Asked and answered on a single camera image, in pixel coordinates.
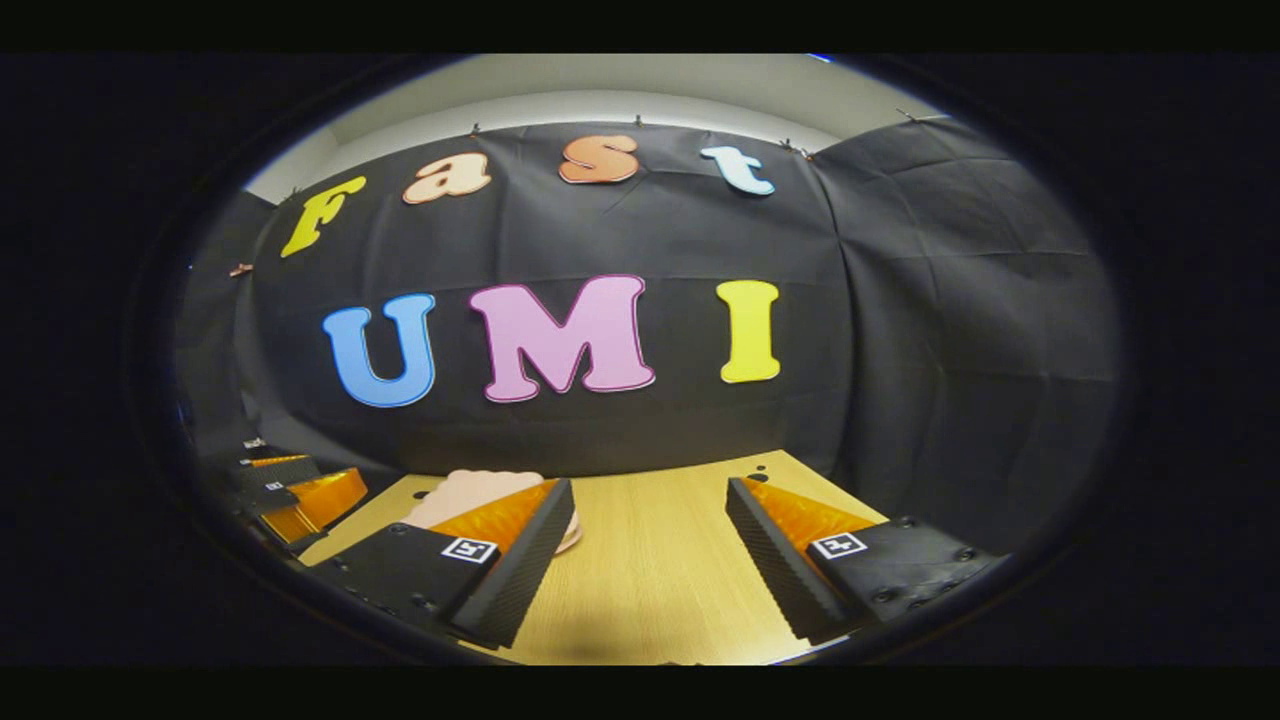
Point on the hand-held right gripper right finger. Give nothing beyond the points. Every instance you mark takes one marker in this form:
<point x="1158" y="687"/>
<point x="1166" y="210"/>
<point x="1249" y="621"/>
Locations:
<point x="785" y="575"/>

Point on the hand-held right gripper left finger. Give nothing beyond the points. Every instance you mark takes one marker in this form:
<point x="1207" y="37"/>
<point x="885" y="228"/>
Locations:
<point x="515" y="575"/>

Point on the black table grommet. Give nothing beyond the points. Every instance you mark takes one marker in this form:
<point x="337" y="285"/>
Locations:
<point x="757" y="476"/>

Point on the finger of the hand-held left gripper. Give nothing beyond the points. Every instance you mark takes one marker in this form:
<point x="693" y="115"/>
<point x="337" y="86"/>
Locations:
<point x="275" y="468"/>
<point x="320" y="500"/>

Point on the black backdrop cloth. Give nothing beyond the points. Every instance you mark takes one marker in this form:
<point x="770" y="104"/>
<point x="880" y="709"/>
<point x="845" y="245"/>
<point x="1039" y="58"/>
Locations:
<point x="620" y="260"/>

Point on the pink suitcase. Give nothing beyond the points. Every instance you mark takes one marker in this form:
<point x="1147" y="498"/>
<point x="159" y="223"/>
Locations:
<point x="470" y="492"/>

